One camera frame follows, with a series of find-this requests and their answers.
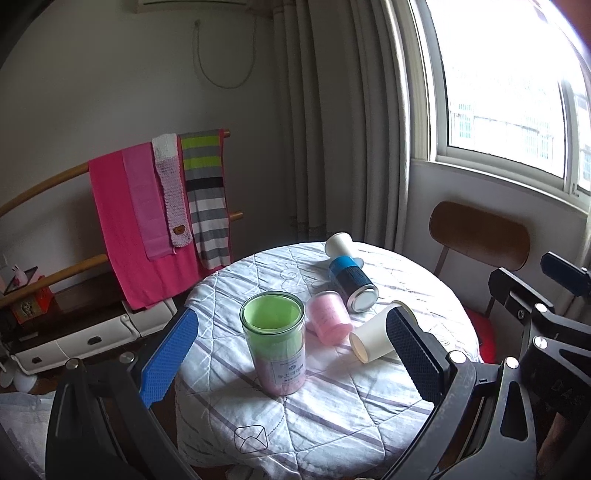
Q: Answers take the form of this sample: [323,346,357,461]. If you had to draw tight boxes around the white cup with flared rim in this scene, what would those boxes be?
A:
[324,232,365,269]

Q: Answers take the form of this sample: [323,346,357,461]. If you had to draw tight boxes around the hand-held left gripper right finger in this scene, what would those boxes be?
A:
[383,305,541,480]

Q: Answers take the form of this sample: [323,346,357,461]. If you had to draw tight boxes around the blue and black can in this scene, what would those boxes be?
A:
[327,256,379,315]

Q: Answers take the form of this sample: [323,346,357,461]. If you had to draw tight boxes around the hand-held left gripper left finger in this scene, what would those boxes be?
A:
[45,305,204,480]

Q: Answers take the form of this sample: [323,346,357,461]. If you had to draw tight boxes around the wooden chair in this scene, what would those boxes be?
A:
[428,200,532,320]

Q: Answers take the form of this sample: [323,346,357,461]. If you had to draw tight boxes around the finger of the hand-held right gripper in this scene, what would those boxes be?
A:
[540,251,591,301]
[488,268,591,384]

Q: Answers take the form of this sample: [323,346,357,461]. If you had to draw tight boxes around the red tissue box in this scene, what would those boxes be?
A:
[11,285,54,324]

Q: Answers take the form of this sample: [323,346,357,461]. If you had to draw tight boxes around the striped grey green towel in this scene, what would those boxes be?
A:
[179,129,232,271]

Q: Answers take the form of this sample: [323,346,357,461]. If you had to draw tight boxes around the white drawer cabinet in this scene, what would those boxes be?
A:
[9,295,178,376]

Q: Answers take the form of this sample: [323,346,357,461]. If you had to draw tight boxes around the round table with quilted cloth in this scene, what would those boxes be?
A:
[174,241,483,480]

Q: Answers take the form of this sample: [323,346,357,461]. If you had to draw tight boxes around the red seat cushion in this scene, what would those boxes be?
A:
[464,308,496,363]

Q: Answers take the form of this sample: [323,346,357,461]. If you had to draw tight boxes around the light pink towel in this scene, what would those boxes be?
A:
[122,142,170,262]

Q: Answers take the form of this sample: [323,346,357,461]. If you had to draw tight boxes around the white paper cup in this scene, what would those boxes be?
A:
[348,301,416,364]

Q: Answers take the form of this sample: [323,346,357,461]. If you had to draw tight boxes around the white wall cable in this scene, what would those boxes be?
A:
[194,18,257,89]

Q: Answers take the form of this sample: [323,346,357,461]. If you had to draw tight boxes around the person's right forearm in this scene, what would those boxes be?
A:
[538,410,591,480]

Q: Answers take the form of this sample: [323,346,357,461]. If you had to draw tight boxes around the white framed window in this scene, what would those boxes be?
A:
[406,0,591,197]

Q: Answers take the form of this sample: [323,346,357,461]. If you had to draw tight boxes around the grey curtain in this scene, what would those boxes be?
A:
[272,0,419,252]

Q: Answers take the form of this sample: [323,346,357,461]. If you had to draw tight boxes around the pink plastic cup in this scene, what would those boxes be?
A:
[307,291,352,346]

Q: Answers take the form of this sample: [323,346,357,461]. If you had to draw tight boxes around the hot pink towel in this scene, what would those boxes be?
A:
[88,143,202,311]

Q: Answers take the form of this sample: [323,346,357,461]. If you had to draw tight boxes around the white air conditioner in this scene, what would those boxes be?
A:
[137,0,274,20]

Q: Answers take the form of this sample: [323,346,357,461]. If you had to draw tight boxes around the pink and white knit scarf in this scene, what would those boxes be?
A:
[152,133,189,248]

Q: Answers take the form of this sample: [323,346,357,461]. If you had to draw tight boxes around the white patterned cloth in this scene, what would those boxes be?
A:
[0,391,54,467]

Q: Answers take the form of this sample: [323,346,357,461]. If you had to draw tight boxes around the wooden towel rack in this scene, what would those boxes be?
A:
[0,129,244,308]

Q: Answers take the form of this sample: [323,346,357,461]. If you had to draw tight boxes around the green glass jar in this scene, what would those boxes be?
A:
[239,292,308,397]

